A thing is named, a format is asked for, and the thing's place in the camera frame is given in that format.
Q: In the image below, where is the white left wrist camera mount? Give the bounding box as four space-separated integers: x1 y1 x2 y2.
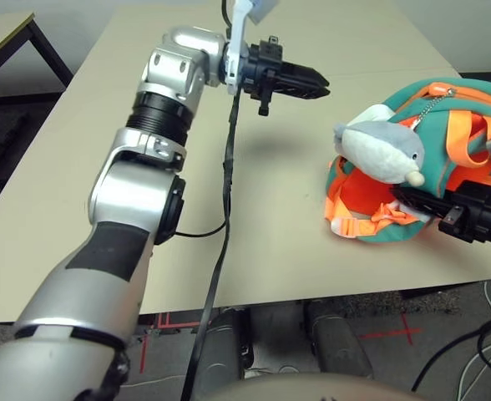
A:
221 0 280 96

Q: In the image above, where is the grey robot torso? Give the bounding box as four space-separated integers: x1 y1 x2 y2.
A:
203 371 430 401

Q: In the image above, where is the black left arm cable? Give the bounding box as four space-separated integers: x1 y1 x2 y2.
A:
174 94 242 401

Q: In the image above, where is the dark grey right robot leg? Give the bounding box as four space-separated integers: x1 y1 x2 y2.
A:
306 300 374 379

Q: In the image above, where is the grey white plush toy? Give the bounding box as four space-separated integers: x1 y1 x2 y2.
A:
332 119 426 187

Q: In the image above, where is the dark grey left robot leg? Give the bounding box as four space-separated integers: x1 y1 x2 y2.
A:
199 308 251 381

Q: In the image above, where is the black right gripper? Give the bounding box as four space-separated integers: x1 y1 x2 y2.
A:
389 179 491 246

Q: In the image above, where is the white floor cable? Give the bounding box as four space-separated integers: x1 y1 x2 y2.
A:
458 278 491 401

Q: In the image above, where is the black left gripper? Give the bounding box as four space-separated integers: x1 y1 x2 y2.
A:
241 35 331 117

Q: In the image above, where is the orange and teal backpack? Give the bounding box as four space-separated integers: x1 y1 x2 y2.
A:
324 78 491 245

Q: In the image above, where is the dark grey robot leg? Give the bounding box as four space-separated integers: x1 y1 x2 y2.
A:
306 300 374 379
199 308 251 381

